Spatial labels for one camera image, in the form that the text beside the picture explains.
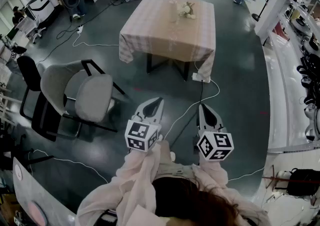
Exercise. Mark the white office chair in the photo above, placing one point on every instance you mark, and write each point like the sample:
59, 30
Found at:
30, 27

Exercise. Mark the black standing fan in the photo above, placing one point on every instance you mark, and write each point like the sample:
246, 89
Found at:
257, 17

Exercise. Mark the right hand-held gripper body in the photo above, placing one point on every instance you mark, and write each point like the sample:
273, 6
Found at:
215, 145

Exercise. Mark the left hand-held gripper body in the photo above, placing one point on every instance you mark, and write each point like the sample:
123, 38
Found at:
140, 132

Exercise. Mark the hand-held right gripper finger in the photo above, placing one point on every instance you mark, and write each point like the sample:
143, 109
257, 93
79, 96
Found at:
201, 122
212, 117

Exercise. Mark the person's right forearm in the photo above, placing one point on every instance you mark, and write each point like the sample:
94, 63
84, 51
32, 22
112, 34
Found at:
212, 170

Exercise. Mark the white power strip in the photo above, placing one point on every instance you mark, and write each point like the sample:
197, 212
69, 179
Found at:
200, 77
80, 29

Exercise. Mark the pink checked tablecloth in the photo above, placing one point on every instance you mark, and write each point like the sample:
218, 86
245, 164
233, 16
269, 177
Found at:
160, 35

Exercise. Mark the row of black white devices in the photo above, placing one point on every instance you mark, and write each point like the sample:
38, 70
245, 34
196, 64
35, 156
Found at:
310, 62

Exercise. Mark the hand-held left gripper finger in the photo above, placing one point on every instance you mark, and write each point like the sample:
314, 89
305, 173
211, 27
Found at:
143, 110
158, 110

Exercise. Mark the person's torso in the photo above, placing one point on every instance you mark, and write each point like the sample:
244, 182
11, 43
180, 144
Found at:
112, 202

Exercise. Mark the person's left forearm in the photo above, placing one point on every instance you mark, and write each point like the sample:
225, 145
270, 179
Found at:
142, 167

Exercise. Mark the black table frame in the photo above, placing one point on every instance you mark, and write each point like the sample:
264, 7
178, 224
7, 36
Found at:
150, 63

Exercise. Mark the white shelf rack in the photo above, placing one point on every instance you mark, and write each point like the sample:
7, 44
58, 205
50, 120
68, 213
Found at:
275, 70

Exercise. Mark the black office chair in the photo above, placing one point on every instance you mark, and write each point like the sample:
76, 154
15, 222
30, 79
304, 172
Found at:
46, 120

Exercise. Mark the white flower bouquet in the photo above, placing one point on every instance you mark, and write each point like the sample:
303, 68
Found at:
185, 10

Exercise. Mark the grey shell chair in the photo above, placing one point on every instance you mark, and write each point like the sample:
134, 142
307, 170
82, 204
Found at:
92, 97

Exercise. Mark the white pink panel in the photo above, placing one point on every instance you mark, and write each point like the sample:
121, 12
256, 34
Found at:
30, 195

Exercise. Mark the person's white shoe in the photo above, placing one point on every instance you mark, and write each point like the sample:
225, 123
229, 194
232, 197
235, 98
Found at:
172, 155

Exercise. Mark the white wheeled machine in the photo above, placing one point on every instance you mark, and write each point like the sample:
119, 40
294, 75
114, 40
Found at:
40, 2

